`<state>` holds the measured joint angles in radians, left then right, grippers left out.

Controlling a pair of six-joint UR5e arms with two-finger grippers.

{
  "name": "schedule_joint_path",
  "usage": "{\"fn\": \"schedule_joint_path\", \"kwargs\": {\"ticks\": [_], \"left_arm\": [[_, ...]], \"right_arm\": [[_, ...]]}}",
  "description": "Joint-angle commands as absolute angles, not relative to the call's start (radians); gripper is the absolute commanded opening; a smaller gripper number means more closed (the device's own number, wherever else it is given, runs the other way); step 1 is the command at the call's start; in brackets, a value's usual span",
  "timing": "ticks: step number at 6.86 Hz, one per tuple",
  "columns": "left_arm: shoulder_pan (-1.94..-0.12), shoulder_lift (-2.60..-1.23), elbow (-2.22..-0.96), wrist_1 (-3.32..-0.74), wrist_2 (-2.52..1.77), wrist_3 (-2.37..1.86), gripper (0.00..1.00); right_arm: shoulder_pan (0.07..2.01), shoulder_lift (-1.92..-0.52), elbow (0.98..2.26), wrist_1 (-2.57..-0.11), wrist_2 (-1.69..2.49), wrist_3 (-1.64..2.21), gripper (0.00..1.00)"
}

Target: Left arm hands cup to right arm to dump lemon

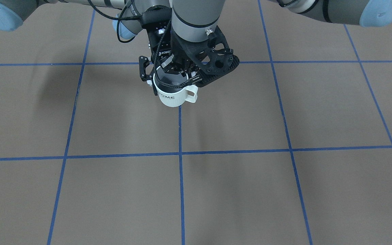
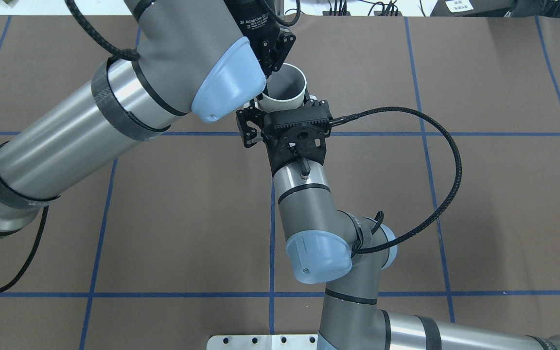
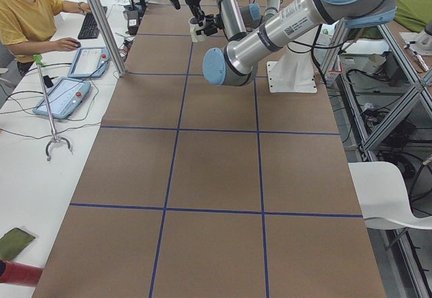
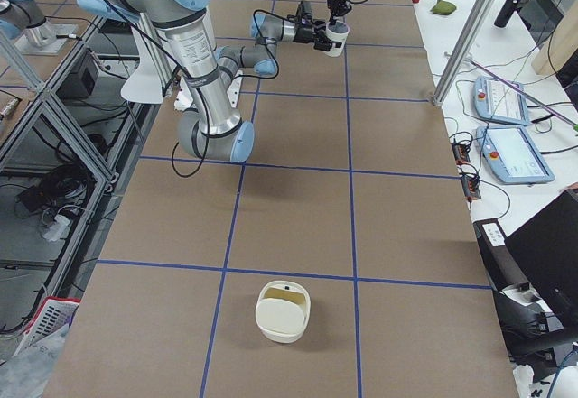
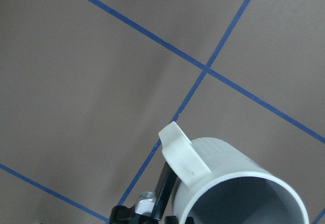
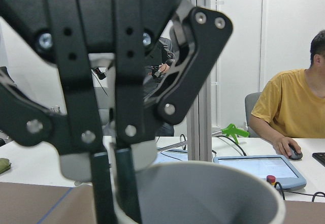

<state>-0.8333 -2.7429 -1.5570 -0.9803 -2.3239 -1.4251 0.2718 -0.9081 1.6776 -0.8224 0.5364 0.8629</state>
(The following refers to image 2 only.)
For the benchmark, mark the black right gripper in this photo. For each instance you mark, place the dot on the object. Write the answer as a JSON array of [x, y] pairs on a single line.
[[247, 127]]

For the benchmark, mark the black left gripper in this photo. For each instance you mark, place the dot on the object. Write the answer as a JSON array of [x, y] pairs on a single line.
[[254, 24]]

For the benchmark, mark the white cup with handle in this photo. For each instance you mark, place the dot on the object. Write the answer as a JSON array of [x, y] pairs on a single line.
[[285, 89]]

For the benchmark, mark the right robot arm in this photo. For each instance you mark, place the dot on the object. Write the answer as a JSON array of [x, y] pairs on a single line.
[[345, 252]]

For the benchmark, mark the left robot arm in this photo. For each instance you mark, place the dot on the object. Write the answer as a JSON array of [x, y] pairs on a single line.
[[207, 57]]

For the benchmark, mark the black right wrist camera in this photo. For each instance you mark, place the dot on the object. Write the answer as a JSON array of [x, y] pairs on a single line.
[[276, 123]]

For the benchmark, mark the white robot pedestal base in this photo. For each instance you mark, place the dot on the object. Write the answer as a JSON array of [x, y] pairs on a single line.
[[269, 342]]

